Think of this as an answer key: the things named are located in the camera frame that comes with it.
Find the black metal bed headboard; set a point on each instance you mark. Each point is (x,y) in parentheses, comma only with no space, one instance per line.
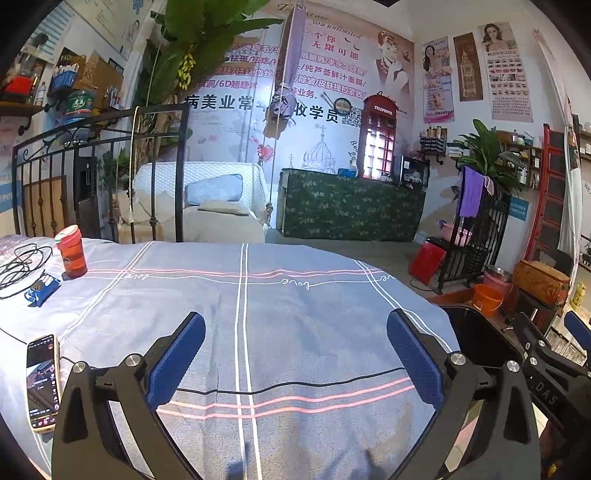
(183,175)

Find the red ladder shelf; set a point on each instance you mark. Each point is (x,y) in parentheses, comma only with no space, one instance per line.
(547,194)

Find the orange bucket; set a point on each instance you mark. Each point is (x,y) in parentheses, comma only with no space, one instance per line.
(486,300)

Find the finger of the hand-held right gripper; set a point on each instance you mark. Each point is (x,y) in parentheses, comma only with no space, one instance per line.
(533,339)
(579,327)

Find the beige cushion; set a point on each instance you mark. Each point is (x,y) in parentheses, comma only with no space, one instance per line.
(226,207)

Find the white cubby shelf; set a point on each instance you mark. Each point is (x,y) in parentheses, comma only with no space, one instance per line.
(561,344)

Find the red bag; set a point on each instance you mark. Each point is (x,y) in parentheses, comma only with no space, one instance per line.
(427,263)

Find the black display box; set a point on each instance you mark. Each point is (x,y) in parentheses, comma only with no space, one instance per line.
(413,171)

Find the black metal rack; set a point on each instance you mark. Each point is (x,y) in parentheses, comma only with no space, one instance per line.
(466,263)

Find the grey pillow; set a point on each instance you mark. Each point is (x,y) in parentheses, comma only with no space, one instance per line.
(214,189)

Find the blue wall sign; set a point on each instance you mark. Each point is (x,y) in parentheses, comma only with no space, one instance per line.
(520,210)

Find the grey striped bedsheet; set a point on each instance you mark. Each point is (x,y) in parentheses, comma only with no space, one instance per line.
(300,323)

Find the white hanging sofa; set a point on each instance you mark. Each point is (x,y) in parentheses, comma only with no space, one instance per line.
(157,194)

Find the pink wall poster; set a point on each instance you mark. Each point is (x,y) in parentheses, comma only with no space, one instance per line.
(438,87)

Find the white wall board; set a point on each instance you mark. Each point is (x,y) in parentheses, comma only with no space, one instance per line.
(111,23)

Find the blue basket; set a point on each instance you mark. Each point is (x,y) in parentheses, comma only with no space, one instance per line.
(63,79)

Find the smartphone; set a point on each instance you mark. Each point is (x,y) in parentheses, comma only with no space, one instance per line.
(44,383)

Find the dark wall shelf with jars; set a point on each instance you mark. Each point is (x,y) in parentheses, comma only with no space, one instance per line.
(526,161)

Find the banana plant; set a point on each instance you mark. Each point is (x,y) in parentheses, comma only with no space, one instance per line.
(207,37)

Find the red cup with lid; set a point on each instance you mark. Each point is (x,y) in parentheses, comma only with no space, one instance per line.
(73,256)

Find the pink bucket with metal basin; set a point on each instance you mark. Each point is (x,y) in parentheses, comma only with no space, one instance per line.
(497,279)

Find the pink basin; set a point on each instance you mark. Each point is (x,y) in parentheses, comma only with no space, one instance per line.
(457,233)

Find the green patterned counter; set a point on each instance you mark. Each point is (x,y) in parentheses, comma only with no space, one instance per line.
(351,207)

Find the white hanging banner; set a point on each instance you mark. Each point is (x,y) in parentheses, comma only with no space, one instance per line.
(570,194)

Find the red telephone booth cabinet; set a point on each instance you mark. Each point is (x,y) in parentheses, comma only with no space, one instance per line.
(377,138)

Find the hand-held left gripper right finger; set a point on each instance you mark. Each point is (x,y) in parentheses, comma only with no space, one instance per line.
(415,355)

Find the black swivel stool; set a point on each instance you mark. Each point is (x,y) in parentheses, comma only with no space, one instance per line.
(533,307)

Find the potted green plant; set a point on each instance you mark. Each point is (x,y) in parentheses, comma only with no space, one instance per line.
(489,152)

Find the cardboard box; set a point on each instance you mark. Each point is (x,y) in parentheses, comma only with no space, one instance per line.
(99,78)

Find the pink cloth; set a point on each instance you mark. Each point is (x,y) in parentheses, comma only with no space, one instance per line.
(488,184)

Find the red box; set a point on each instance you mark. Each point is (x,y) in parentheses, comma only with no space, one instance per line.
(18,84)

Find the clear plastic bottle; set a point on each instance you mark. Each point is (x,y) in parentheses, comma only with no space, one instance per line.
(40,93)

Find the blue snack packet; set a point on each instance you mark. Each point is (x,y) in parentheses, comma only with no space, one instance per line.
(41,288)

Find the blue framed wall board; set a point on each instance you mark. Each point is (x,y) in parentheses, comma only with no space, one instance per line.
(51,32)

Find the large printed wall banner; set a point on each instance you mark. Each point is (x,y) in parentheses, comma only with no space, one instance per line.
(323,138)

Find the black trash bin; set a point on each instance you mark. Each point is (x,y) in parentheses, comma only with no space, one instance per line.
(480,332)

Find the eyebrow chart wall poster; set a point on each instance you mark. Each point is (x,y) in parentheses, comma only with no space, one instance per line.
(505,74)

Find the wooden wall shelf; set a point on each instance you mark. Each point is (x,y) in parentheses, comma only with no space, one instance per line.
(18,110)

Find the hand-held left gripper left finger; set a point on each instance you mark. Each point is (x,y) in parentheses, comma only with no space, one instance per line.
(178,355)

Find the green and white tub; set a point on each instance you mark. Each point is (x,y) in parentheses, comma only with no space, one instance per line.
(78,107)

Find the woven wooden box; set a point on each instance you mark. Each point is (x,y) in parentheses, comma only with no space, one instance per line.
(540,281)

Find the blue tissue box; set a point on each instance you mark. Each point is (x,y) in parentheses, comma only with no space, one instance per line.
(347,172)

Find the purple towel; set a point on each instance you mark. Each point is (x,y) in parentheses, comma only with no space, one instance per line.
(470,191)

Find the small bottle wall shelf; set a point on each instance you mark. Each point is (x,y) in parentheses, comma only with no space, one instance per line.
(432,144)

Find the yellow banana bunch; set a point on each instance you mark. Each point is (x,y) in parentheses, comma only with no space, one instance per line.
(184,71)

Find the brown tower wall poster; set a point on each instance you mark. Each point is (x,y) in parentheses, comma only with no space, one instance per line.
(467,67)

